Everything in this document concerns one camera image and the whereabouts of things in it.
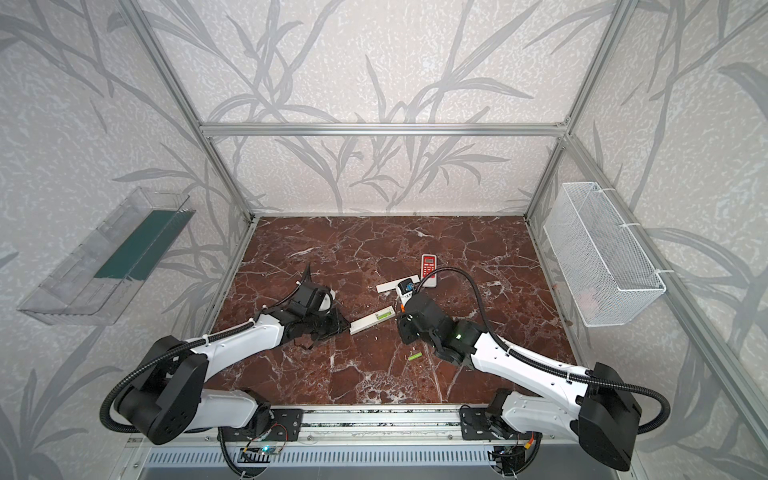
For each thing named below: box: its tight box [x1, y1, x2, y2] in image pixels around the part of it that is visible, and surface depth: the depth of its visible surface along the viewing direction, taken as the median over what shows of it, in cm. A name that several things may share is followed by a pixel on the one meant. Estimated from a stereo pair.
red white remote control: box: [421, 254, 437, 288], surface depth 107 cm
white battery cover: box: [376, 274, 421, 294], surface depth 103 cm
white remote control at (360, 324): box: [349, 306, 396, 335], surface depth 93 cm
